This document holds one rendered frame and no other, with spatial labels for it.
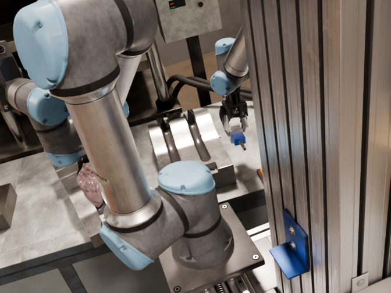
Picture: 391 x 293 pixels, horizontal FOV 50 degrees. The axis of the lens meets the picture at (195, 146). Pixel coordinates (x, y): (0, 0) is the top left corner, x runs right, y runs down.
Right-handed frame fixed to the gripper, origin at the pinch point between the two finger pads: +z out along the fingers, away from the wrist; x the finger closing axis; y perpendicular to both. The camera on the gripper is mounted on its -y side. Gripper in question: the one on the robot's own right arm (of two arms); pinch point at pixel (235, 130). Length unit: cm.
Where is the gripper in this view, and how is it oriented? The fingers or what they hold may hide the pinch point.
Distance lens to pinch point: 158.8
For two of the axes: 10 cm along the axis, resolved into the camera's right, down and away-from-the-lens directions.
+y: 2.1, 4.9, -8.4
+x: 9.6, -2.5, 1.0
